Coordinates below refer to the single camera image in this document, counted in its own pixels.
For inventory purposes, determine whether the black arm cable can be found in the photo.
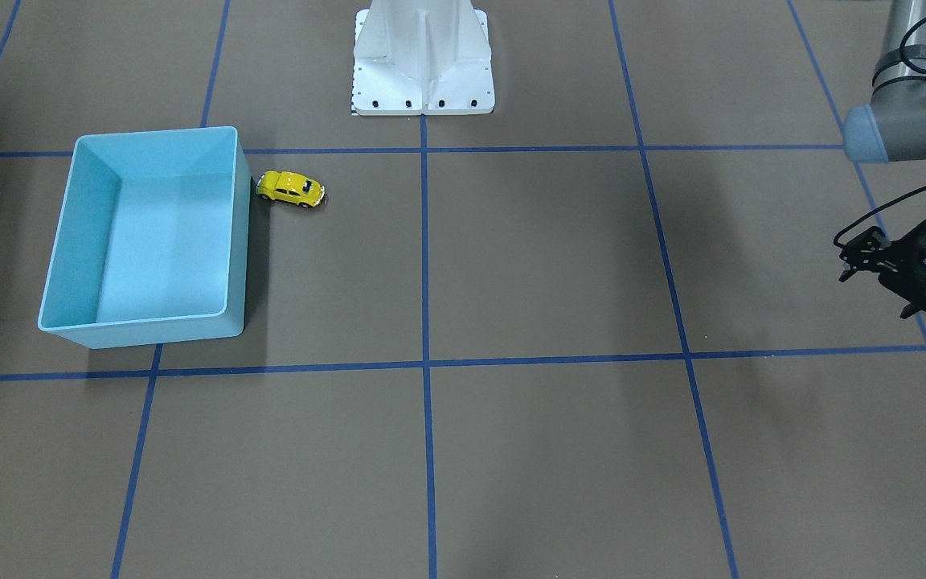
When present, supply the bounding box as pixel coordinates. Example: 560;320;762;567
833;0;926;250

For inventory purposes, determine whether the yellow beetle toy car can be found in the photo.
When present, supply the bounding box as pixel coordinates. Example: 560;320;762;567
255;170;327;209

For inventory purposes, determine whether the light blue plastic bin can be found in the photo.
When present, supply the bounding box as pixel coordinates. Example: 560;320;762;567
37;127;250;349

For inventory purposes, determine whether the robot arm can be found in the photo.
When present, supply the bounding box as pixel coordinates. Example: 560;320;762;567
833;1;926;318

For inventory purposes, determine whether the white pedestal column base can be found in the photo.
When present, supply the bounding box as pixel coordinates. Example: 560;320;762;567
350;1;496;115

